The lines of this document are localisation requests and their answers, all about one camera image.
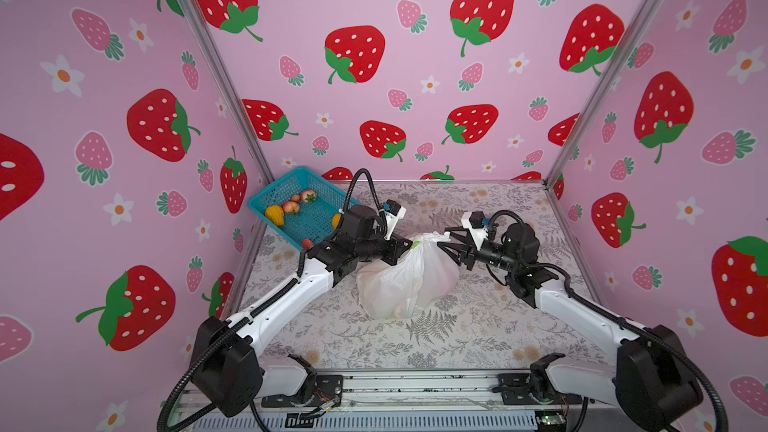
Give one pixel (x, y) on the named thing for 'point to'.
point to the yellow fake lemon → (276, 214)
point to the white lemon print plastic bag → (425, 275)
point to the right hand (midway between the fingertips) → (443, 236)
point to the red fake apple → (291, 207)
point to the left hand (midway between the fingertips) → (412, 242)
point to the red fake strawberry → (309, 195)
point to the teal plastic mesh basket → (303, 207)
